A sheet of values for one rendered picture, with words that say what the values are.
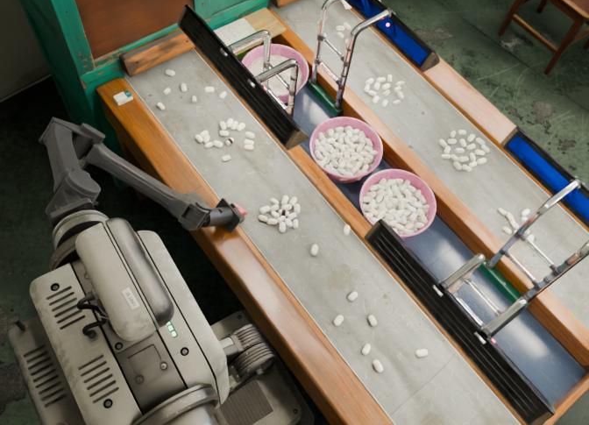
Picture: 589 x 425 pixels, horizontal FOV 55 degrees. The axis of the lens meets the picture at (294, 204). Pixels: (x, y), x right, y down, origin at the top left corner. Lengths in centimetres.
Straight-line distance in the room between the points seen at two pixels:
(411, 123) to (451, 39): 155
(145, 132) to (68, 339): 117
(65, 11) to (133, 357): 128
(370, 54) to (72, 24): 114
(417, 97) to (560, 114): 143
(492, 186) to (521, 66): 167
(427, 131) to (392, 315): 75
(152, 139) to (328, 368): 99
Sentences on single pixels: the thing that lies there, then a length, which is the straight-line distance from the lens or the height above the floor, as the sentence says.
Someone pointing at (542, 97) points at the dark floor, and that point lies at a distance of 364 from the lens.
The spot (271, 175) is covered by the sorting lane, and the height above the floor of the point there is 74.
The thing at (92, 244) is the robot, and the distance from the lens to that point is 92.
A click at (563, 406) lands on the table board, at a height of 74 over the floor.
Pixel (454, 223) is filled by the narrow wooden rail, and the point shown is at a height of 72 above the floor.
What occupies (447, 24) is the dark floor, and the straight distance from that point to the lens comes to 382.
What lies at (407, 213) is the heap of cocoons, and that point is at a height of 74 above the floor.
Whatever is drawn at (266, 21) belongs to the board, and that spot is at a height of 78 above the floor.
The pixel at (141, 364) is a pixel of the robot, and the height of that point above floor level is 145.
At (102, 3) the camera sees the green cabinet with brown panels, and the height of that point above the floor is 109.
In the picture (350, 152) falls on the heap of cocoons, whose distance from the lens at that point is 211.
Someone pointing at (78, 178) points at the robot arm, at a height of 134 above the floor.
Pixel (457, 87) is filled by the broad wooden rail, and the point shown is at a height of 76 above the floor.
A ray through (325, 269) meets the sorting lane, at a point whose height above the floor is 74.
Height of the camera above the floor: 244
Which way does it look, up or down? 60 degrees down
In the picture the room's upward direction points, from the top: 9 degrees clockwise
